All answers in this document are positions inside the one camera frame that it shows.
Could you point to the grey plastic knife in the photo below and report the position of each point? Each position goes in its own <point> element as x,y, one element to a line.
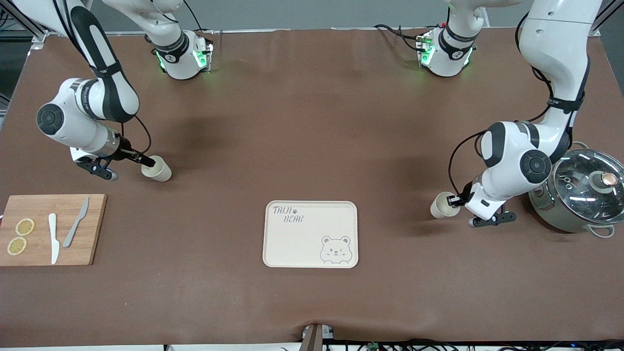
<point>74,226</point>

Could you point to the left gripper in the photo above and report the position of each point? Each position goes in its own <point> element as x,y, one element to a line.
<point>466,195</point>

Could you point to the camera mount post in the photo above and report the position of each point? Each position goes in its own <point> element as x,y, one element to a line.
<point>312,339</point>

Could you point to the glass pot lid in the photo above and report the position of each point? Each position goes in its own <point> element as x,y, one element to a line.
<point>585,185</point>

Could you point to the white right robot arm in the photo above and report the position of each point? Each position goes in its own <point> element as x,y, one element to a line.
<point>107,92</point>

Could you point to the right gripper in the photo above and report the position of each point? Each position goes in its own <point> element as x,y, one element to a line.
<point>126,152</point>

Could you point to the brown table cover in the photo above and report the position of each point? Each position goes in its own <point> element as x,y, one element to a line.
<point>312,146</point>

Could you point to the grey electric cooking pot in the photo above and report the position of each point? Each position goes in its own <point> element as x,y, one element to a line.
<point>548,212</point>

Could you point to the yellow lemon slice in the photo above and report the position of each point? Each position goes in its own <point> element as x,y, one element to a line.
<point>17,245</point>
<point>25,226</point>

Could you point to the white plastic knife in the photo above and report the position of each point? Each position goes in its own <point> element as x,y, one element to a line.
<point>53,239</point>

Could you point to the wooden cutting board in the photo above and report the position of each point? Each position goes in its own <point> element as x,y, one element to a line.
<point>92,229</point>

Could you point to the cream bear print tray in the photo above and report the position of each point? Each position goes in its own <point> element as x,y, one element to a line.
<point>302,243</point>

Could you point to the aluminium frame profile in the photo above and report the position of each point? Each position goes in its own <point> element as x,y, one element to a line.
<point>29,27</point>
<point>602,19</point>

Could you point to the white IKEA cup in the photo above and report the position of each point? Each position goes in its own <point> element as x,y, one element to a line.
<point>441,207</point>
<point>157,169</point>

